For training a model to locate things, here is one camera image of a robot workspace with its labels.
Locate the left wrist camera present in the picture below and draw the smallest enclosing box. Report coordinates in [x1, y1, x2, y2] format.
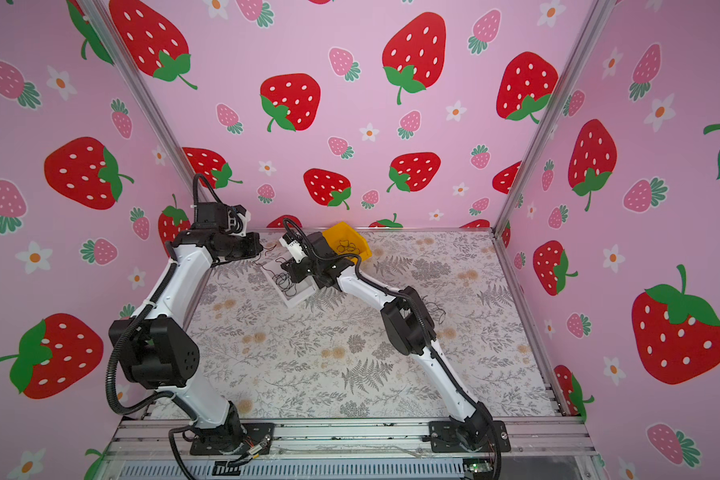
[193, 202, 250, 235]

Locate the aluminium frame rail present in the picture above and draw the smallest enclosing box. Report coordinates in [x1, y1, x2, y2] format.
[98, 416, 604, 480]

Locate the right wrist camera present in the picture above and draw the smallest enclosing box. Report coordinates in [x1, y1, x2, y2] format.
[280, 232, 335, 263]

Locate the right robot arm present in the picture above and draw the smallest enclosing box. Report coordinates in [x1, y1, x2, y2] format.
[280, 218, 502, 479]

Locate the yellow plastic bin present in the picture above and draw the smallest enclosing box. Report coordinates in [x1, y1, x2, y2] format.
[322, 222, 372, 261]

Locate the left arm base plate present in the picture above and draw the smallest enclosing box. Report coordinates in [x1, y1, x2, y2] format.
[190, 422, 275, 457]

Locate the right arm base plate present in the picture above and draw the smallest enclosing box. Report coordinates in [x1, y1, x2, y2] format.
[423, 420, 512, 453]

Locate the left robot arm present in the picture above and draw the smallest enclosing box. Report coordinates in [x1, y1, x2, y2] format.
[105, 197, 263, 453]

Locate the white plastic bin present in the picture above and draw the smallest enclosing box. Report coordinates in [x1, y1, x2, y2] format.
[260, 254, 318, 309]

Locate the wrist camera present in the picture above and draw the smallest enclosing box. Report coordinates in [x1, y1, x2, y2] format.
[193, 202, 250, 235]
[280, 232, 335, 263]

